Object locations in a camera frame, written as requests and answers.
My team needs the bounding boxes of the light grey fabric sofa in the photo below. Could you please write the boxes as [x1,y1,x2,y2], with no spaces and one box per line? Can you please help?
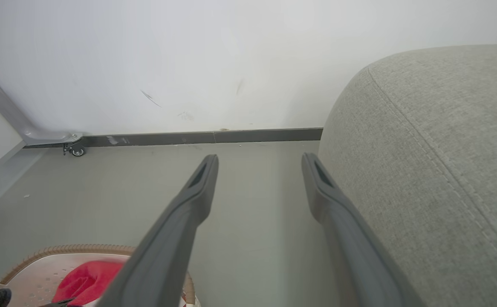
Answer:
[318,44,497,307]

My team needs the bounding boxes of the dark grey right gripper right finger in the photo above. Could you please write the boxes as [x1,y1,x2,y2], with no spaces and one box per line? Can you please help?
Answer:
[301,152,428,307]

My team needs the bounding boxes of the small black caster wheel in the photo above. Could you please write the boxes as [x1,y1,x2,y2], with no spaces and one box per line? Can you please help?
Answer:
[63,143,86,157]

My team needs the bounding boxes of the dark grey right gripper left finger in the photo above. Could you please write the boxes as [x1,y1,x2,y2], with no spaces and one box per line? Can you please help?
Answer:
[96,154,219,307]

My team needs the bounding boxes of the dark baseboard strip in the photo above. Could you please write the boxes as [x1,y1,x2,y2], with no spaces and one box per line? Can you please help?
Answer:
[25,127,324,148]

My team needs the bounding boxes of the plain red garment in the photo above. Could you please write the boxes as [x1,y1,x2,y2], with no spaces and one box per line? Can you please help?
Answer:
[52,260,125,307]

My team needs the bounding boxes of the white perforated laundry basket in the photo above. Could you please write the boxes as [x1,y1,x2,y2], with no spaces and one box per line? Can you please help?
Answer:
[0,244,198,307]

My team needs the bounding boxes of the grey partition base rail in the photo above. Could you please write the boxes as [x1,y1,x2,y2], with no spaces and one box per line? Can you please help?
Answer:
[0,145,46,222]

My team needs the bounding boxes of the metal partition frame with caster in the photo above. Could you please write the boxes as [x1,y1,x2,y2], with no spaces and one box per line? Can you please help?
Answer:
[0,58,84,146]

